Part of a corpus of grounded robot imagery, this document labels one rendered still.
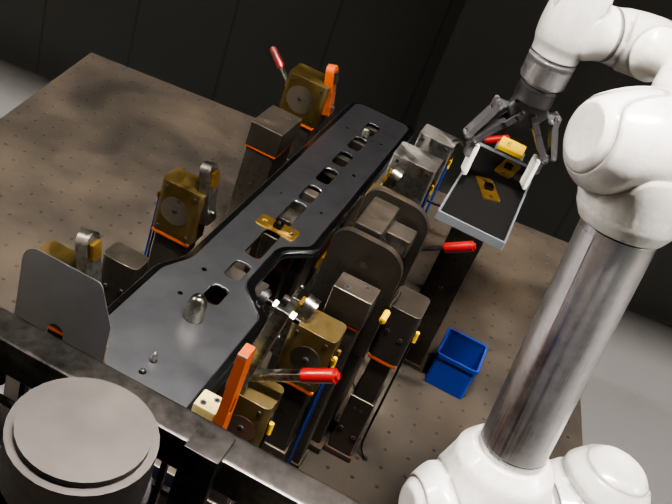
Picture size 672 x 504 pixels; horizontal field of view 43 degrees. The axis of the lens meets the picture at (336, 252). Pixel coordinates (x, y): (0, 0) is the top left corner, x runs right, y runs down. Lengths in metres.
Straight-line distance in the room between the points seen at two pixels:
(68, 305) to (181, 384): 0.39
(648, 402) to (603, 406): 0.24
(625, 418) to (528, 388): 2.27
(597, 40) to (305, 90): 0.83
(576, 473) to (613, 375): 2.25
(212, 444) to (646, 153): 0.66
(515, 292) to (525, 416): 1.20
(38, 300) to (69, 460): 0.58
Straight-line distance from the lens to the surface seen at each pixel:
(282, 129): 1.96
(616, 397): 3.51
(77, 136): 2.38
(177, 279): 1.48
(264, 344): 1.19
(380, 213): 1.47
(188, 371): 1.33
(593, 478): 1.38
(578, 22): 1.58
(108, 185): 2.21
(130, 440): 0.42
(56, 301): 0.97
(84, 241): 1.34
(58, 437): 0.41
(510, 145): 2.00
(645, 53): 1.63
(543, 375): 1.17
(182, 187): 1.63
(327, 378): 1.19
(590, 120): 1.04
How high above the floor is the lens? 1.93
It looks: 34 degrees down
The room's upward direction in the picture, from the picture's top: 22 degrees clockwise
